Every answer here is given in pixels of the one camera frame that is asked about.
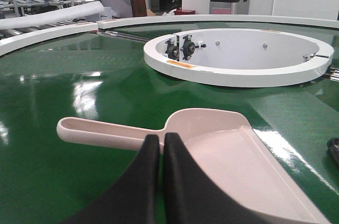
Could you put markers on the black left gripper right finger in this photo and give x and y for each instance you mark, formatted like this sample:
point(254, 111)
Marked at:
point(191, 196)

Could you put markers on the chrome transfer rollers right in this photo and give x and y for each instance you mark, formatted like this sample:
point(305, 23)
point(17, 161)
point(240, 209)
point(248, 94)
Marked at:
point(334, 74)

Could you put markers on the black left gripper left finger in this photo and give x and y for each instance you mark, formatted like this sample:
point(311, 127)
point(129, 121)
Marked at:
point(131, 199)

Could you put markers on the pink plastic dustpan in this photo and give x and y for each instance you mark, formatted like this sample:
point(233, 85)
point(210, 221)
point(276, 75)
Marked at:
point(228, 151)

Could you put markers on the black bearing mount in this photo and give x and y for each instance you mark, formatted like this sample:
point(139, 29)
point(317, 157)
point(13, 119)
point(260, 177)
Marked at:
point(172, 50)
point(188, 48)

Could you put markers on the chrome transfer rollers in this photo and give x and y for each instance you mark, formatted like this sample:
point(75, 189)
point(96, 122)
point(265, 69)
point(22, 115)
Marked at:
point(123, 36)
point(334, 74)

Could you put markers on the white foam roll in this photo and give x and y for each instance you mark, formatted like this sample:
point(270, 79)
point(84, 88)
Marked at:
point(69, 13)

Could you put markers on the left black bearing mount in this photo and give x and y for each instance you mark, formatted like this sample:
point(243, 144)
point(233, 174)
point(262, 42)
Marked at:
point(172, 50)

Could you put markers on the red box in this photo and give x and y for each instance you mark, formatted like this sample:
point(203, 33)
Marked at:
point(181, 11)

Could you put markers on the right black bearing mount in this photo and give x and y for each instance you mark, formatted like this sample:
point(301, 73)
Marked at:
point(188, 48)

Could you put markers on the chrome transfer rollers left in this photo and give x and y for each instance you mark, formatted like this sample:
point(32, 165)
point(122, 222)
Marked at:
point(123, 36)

